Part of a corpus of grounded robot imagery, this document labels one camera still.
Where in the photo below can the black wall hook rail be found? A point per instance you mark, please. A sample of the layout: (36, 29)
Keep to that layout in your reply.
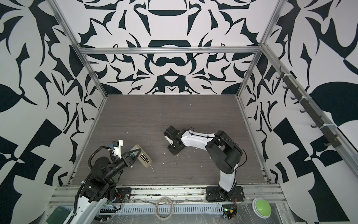
(311, 108)

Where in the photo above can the small electronics board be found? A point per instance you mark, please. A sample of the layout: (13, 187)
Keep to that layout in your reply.
(229, 211)

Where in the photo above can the black AAA battery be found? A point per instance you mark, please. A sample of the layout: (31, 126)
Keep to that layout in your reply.
(144, 158)

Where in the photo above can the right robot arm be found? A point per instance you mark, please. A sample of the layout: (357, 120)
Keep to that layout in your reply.
(224, 152)

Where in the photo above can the dark green pad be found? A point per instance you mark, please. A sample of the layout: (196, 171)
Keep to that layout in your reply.
(58, 216)

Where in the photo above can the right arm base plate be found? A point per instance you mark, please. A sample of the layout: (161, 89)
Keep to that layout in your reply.
(217, 194)

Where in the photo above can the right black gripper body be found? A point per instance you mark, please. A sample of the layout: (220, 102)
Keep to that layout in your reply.
(173, 149)

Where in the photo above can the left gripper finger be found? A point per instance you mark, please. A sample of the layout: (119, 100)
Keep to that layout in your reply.
(133, 158)
(135, 152)

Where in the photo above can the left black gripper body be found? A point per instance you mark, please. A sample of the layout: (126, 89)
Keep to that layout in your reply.
(122, 163)

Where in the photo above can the green push button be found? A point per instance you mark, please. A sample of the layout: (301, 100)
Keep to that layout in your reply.
(261, 208)

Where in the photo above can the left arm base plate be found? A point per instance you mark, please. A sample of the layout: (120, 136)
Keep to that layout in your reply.
(121, 194)

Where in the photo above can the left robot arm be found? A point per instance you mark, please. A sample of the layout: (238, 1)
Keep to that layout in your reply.
(99, 186)

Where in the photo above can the slotted cable duct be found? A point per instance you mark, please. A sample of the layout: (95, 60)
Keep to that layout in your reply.
(165, 209)

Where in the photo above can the white remote control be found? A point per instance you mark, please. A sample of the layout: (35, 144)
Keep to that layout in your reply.
(143, 152)

